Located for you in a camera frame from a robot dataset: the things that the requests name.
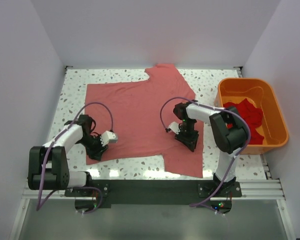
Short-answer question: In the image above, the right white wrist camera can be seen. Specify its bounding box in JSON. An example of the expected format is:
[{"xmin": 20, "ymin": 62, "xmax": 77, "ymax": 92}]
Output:
[{"xmin": 165, "ymin": 121, "xmax": 181, "ymax": 135}]

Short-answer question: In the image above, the pink t shirt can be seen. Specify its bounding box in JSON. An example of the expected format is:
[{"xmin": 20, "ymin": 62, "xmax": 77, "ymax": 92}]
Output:
[{"xmin": 85, "ymin": 64, "xmax": 204, "ymax": 178}]

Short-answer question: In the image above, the red t shirt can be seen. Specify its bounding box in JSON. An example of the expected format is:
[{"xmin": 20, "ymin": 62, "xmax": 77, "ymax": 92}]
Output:
[{"xmin": 223, "ymin": 98, "xmax": 265, "ymax": 145}]

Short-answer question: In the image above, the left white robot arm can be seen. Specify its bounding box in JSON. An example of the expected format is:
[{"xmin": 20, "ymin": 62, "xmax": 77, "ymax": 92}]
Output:
[{"xmin": 27, "ymin": 114, "xmax": 108, "ymax": 190}]

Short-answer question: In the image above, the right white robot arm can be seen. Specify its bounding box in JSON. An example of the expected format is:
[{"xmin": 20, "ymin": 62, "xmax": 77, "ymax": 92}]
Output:
[{"xmin": 169, "ymin": 101, "xmax": 251, "ymax": 184}]

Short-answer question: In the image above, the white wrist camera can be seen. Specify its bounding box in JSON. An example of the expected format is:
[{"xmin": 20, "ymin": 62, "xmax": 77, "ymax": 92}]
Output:
[
  {"xmin": 165, "ymin": 121, "xmax": 181, "ymax": 135},
  {"xmin": 100, "ymin": 130, "xmax": 118, "ymax": 146}
]

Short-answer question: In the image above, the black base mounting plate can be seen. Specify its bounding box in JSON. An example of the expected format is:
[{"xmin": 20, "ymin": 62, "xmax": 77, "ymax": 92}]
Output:
[{"xmin": 64, "ymin": 179, "xmax": 243, "ymax": 213}]

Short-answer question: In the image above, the orange plastic bin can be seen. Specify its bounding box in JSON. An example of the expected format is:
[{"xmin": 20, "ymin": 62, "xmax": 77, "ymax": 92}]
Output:
[{"xmin": 214, "ymin": 78, "xmax": 289, "ymax": 155}]

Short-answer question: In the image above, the aluminium rail frame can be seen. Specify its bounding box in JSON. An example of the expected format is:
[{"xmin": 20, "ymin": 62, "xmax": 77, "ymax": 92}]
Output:
[{"xmin": 17, "ymin": 68, "xmax": 296, "ymax": 240}]

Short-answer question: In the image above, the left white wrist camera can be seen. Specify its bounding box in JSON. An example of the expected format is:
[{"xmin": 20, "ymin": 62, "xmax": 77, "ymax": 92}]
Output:
[{"xmin": 100, "ymin": 130, "xmax": 118, "ymax": 146}]

